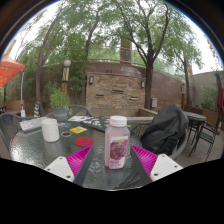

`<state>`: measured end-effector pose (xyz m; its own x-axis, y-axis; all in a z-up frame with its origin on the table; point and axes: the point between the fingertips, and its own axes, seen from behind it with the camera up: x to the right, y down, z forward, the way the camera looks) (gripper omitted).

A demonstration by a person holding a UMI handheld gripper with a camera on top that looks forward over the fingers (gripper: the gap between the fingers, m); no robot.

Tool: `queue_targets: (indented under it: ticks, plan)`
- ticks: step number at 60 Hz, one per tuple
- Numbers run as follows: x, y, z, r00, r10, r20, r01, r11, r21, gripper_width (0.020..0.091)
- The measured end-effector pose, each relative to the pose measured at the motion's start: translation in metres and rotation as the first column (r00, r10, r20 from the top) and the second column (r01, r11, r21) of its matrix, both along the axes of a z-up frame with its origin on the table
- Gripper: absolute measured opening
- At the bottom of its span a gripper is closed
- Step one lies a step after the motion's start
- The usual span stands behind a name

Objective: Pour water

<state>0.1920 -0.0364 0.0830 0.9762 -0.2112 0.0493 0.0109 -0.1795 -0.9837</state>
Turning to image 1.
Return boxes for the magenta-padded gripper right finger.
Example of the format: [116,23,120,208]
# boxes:
[128,144,184,187]

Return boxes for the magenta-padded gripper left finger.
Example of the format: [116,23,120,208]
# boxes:
[43,144,96,188]

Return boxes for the pink juice bottle white cap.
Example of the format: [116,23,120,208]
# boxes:
[104,115,131,170]

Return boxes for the flat round red coaster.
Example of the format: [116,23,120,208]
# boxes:
[73,136,95,148]

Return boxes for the yellow card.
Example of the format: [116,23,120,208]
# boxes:
[69,125,88,135]

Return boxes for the black jacket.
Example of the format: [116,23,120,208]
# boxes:
[139,104,190,157]

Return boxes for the white cup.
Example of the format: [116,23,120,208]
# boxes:
[40,117,61,143]

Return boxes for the black laptop with stickers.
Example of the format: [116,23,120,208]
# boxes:
[79,115,139,133]

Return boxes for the white printed paper sheet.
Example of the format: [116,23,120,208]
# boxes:
[67,115,93,123]

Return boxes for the silver laptop with stickers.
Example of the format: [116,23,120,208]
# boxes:
[18,116,49,132]

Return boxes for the green plant in blue pot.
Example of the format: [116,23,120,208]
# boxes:
[49,87,72,122]

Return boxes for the dark patio table with chairs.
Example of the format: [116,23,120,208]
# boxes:
[184,110,224,158]

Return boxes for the blue yellow striped cone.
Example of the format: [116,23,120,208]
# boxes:
[33,101,41,119]

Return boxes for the dark forked-trunk tree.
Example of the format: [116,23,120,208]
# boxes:
[109,0,204,110]

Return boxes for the leaning thin-trunk tree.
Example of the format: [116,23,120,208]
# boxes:
[19,0,101,116]

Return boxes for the orange canopy tent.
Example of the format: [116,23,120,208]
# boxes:
[0,59,27,118]

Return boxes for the wooden lamp post white globe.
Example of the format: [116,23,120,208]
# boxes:
[61,59,72,94]

